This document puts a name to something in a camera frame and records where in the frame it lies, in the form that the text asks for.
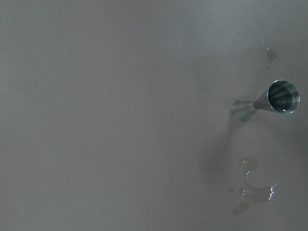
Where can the steel jigger measuring cup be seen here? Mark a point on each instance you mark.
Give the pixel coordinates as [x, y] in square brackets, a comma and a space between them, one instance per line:
[281, 97]

